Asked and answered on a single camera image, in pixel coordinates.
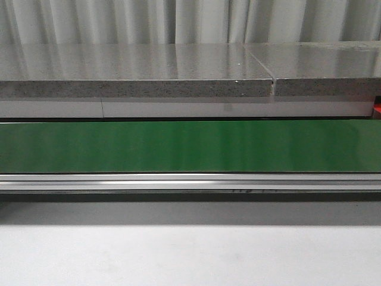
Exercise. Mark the grey stone slab left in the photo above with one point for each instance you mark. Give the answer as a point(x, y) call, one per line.
point(131, 71)

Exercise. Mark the grey pleated curtain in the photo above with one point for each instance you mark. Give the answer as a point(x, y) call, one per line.
point(188, 21)

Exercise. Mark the grey stone slab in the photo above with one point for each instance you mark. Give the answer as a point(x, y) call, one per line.
point(131, 71)
point(338, 69)

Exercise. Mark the grey stone slab right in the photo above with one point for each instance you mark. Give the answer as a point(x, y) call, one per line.
point(338, 69)

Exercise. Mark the aluminium conveyor frame rail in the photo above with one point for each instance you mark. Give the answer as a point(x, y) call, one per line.
point(190, 183)

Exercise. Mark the red plastic tray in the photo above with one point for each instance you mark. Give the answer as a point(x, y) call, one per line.
point(377, 111)

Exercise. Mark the green conveyor belt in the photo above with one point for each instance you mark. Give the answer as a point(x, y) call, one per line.
point(191, 146)

